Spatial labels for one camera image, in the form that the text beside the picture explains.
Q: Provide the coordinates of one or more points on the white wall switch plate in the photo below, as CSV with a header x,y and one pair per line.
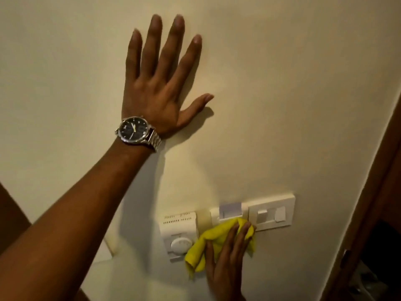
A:
x,y
269,213

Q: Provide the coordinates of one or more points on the yellow cleaning cloth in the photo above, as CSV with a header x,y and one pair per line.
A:
x,y
203,247

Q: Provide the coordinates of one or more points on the person's left forearm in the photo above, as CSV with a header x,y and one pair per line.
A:
x,y
78,222

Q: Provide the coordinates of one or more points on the white key card holder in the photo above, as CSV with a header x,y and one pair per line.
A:
x,y
230,210

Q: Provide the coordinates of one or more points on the person's right hand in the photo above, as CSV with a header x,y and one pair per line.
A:
x,y
227,272

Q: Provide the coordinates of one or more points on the person's left middle finger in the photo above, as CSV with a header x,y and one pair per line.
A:
x,y
171,46

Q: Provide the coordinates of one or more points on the silver wristwatch with dark dial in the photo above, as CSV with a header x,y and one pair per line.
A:
x,y
134,129

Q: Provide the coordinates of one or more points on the brown wooden door frame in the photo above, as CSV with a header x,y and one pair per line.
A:
x,y
374,194

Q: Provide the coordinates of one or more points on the person's left little finger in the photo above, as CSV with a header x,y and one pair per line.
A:
x,y
134,54

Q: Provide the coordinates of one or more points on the person's right middle finger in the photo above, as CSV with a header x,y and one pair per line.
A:
x,y
242,236

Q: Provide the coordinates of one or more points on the person's right thumb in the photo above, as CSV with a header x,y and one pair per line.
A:
x,y
210,255

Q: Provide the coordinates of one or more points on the white thermostat with round dial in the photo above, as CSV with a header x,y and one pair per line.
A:
x,y
177,227

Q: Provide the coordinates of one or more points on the person's left hand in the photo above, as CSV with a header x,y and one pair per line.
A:
x,y
150,100

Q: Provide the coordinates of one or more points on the brown wooden panel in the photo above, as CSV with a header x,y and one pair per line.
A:
x,y
11,219

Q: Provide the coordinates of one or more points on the person's left thumb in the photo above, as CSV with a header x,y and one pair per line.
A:
x,y
197,106

